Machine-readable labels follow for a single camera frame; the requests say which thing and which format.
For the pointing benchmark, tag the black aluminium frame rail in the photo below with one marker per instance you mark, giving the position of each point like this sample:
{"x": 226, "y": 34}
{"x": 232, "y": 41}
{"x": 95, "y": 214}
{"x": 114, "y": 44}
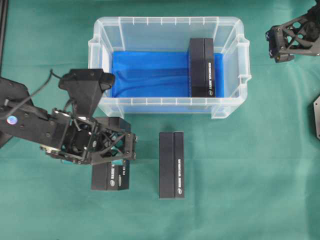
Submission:
{"x": 4, "y": 5}

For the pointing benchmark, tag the black camera box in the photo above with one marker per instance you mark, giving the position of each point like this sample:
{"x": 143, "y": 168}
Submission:
{"x": 201, "y": 67}
{"x": 110, "y": 177}
{"x": 171, "y": 165}

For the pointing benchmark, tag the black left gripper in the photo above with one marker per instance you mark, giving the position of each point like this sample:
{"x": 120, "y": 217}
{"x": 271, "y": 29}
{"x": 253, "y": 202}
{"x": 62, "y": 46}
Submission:
{"x": 76, "y": 144}

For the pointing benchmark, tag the blue cloth liner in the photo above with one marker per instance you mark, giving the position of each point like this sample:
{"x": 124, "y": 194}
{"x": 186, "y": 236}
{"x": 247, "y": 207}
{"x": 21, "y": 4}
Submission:
{"x": 150, "y": 74}

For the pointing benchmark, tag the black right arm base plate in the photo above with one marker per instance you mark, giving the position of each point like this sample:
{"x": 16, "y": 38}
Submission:
{"x": 315, "y": 109}

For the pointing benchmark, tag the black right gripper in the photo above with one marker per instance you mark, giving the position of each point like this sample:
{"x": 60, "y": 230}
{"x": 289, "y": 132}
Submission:
{"x": 299, "y": 36}

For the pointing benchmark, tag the green table cloth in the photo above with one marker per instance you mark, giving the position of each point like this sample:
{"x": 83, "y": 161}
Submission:
{"x": 254, "y": 175}

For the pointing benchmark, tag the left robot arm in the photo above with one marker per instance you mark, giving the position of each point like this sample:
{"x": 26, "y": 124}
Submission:
{"x": 20, "y": 118}

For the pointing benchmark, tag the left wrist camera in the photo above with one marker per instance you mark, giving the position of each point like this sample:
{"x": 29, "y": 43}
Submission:
{"x": 86, "y": 87}

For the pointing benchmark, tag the clear plastic storage case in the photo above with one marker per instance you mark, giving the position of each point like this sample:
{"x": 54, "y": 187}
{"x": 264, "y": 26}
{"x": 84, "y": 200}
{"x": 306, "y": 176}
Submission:
{"x": 172, "y": 34}

